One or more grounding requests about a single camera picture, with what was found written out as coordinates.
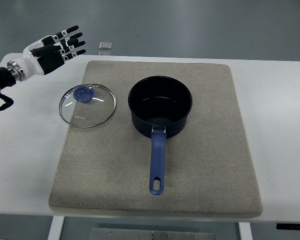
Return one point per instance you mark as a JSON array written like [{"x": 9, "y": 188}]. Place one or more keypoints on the beige felt mat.
[{"x": 206, "y": 170}]

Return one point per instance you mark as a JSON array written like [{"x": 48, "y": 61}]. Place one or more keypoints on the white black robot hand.
[{"x": 47, "y": 54}]

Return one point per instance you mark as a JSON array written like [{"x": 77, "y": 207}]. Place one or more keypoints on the white table leg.
[
  {"x": 56, "y": 228},
  {"x": 245, "y": 231}
]

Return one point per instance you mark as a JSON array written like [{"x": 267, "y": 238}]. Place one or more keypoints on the white table leg left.
[{"x": 56, "y": 228}]

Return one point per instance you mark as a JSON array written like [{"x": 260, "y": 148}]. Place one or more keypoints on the black table control panel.
[{"x": 288, "y": 226}]

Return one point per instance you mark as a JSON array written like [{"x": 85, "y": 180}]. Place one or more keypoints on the glass lid blue knob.
[{"x": 87, "y": 105}]

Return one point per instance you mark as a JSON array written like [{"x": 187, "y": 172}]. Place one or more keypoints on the white table leg right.
[{"x": 245, "y": 231}]

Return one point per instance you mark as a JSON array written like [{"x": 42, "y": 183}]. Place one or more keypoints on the grey metal base plate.
[{"x": 136, "y": 234}]

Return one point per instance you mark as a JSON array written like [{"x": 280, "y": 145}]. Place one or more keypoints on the dark blue saucepan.
[{"x": 159, "y": 107}]

